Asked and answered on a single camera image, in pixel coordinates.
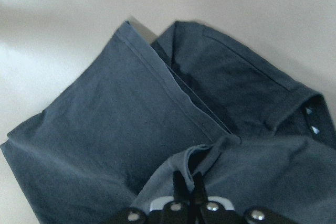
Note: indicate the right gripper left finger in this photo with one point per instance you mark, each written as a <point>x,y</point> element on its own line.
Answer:
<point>181,193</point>

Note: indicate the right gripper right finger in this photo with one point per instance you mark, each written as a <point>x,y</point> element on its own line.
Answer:
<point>199,192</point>

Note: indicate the black graphic t-shirt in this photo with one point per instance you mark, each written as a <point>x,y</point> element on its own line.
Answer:
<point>194,100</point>

